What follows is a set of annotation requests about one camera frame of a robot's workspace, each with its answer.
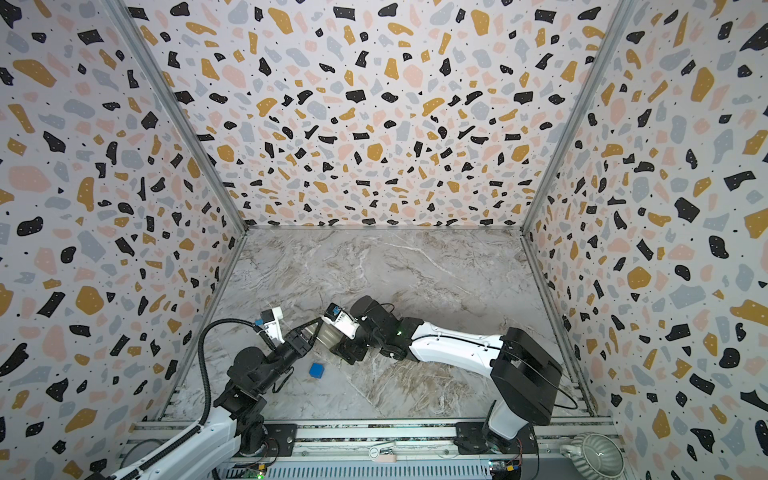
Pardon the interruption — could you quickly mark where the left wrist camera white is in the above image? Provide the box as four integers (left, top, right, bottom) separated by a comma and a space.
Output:
255, 307, 284, 345

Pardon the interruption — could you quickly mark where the grey ribbed fan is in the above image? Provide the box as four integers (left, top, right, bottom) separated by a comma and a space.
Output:
560, 433, 625, 480

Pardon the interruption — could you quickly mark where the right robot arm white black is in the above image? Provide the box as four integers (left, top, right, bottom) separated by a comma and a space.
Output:
323, 296, 563, 440

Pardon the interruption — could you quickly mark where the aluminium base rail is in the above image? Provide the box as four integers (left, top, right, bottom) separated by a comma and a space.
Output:
176, 417, 620, 479

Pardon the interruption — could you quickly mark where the black tape roll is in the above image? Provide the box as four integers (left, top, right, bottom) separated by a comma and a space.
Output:
120, 439, 162, 468

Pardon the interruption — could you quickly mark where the white remote control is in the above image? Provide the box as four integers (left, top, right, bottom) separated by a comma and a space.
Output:
316, 322, 345, 351

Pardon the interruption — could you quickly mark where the blue cube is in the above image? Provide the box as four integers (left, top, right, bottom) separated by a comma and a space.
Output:
309, 363, 325, 379

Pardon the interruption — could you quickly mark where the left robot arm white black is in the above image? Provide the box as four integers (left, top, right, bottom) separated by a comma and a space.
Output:
89, 318, 323, 479

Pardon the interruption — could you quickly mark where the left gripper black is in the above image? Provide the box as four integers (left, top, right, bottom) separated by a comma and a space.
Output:
253, 318, 320, 397

